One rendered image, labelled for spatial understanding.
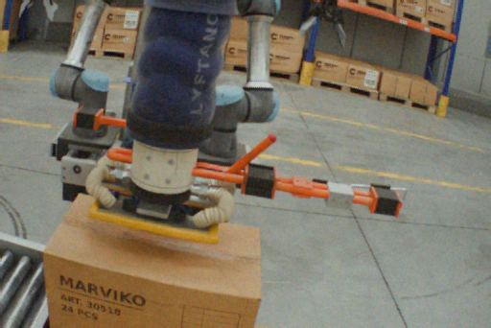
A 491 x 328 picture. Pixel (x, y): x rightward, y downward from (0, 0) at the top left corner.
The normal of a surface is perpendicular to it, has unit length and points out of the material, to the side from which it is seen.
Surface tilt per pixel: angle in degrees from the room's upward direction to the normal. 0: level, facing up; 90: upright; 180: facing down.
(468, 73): 90
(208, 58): 71
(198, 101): 77
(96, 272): 90
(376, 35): 90
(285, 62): 90
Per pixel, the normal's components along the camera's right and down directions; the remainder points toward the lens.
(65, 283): -0.01, 0.36
